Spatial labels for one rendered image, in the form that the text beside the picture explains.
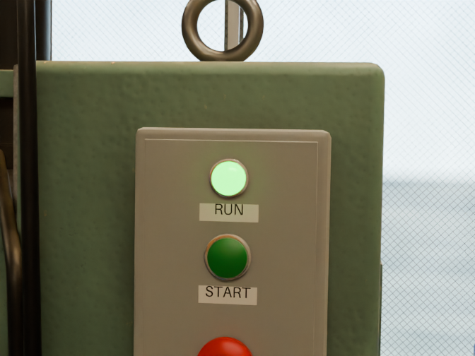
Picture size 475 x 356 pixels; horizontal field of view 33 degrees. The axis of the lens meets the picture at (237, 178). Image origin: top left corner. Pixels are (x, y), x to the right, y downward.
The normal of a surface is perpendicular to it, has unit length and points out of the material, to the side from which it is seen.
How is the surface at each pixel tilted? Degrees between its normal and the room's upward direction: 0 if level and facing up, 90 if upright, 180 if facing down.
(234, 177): 90
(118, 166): 90
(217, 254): 88
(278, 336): 90
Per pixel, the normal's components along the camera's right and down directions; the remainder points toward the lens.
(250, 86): -0.12, 0.05
